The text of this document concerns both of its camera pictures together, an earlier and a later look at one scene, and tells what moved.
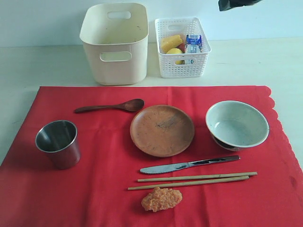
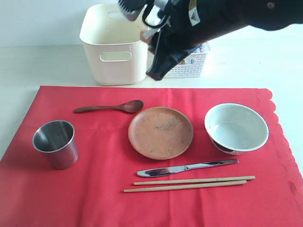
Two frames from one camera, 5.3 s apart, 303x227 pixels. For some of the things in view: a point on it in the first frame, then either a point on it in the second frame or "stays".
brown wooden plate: [161, 131] stays
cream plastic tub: [115, 35] stays
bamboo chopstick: [190, 183] → [185, 186]
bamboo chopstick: [235, 174] → [197, 180]
